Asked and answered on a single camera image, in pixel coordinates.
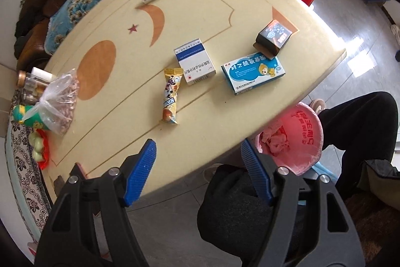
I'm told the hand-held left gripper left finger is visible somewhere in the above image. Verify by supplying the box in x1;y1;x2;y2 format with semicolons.
34;138;157;267

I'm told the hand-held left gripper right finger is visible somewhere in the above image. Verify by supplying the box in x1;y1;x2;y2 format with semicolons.
240;138;366;267

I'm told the white tissue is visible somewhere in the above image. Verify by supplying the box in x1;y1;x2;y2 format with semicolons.
261;129;293;155

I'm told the pink trash bin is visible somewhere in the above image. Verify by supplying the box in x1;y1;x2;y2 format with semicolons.
253;101;324;177

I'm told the yellow snack wrapper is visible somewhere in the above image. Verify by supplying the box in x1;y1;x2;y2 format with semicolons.
161;67;184;125

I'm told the black cardboard box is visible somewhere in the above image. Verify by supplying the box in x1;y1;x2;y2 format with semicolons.
252;20;293;60

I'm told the person's left leg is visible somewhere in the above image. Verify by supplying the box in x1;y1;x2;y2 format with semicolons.
197;164;316;267

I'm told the person's leg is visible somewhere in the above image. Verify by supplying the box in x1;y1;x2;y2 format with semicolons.
197;164;316;267
315;91;400;202

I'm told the beige slipper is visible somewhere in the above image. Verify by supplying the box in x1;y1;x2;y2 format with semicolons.
309;99;327;114

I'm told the red net of garlic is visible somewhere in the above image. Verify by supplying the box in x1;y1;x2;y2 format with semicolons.
36;129;52;170

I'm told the blue cartoon medicine box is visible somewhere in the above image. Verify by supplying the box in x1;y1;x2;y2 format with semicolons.
222;52;286;96

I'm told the plastic bag of peanuts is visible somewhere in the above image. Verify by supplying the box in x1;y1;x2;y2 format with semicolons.
23;68;80;136

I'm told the person's right leg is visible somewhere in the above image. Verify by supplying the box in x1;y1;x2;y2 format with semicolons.
315;91;400;202

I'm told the black and white patterned blanket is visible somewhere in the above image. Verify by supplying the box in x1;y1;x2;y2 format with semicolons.
6;89;52;242

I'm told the blue and white medicine box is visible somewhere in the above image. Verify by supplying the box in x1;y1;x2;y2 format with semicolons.
174;38;217;86

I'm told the green bottle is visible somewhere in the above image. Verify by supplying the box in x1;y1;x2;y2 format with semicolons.
12;104;51;131

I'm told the olive and black jacket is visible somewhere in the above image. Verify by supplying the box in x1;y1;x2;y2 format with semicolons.
356;159;400;208

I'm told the small glass jar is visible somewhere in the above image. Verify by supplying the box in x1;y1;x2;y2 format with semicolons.
20;89;41;105

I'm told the glass jar with copper lid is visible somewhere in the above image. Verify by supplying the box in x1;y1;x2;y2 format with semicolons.
17;71;36;89

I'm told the brown leather sofa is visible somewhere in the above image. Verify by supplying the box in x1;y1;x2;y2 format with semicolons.
15;0;194;67

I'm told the dark clothing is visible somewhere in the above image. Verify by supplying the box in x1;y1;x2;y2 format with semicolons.
14;4;47;58

